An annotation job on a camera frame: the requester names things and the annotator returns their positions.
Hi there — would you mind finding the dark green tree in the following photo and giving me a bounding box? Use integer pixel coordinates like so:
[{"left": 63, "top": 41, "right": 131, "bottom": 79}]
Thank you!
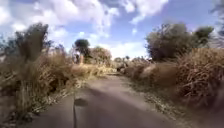
[
  {"left": 145, "top": 21, "right": 215, "bottom": 62},
  {"left": 73, "top": 38, "right": 92, "bottom": 64}
]

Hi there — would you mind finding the grey asphalt path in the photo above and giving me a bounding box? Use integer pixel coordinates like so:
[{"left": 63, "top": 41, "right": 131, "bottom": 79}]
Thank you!
[{"left": 16, "top": 73, "right": 191, "bottom": 128}]

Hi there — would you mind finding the dry grass bank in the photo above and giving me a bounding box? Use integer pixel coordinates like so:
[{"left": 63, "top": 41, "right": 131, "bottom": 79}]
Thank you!
[
  {"left": 0, "top": 49, "right": 116, "bottom": 126},
  {"left": 116, "top": 47, "right": 224, "bottom": 128}
]

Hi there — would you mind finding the dark leafy bush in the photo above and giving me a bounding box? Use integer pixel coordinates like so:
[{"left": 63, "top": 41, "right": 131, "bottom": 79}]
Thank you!
[{"left": 13, "top": 21, "right": 54, "bottom": 63}]

